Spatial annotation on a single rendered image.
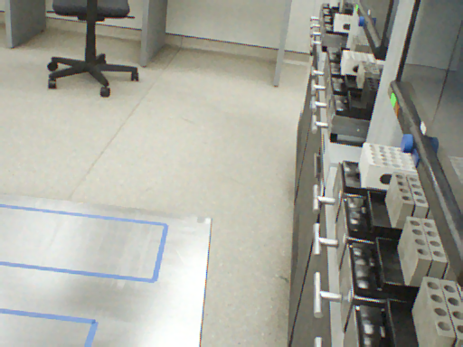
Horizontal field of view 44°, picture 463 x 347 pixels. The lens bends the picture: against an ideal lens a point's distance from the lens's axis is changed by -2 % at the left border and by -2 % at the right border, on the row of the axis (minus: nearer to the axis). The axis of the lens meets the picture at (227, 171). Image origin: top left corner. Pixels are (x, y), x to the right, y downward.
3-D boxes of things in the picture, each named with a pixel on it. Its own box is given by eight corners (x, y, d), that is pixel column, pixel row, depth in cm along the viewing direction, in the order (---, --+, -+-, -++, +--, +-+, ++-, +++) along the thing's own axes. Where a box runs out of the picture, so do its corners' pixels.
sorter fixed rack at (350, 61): (432, 83, 180) (438, 64, 177) (439, 94, 171) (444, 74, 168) (339, 69, 181) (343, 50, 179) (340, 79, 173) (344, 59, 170)
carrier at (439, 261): (436, 296, 81) (448, 263, 78) (421, 295, 81) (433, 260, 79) (422, 250, 91) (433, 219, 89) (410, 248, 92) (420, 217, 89)
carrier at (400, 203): (405, 236, 95) (415, 205, 92) (392, 234, 95) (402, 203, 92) (395, 201, 105) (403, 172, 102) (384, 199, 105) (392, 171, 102)
